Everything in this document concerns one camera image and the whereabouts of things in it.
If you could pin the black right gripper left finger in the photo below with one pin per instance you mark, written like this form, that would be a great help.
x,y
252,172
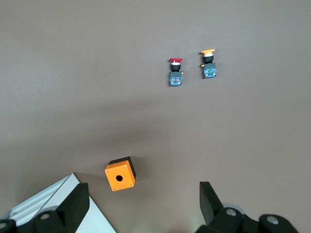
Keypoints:
x,y
73,208

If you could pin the red mushroom push button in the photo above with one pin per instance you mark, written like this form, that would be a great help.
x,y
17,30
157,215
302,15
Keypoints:
x,y
175,72

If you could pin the white sliding drawer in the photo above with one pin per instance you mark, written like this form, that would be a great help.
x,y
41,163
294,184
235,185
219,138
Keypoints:
x,y
41,197

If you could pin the orange button enclosure box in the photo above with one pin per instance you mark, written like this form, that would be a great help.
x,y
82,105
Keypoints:
x,y
119,178

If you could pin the yellow mushroom push button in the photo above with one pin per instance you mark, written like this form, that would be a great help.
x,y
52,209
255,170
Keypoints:
x,y
208,66

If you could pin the white drawer cabinet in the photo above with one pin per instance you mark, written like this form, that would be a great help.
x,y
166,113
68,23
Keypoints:
x,y
97,218

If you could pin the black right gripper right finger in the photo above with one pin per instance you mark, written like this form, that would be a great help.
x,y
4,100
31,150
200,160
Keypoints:
x,y
213,208

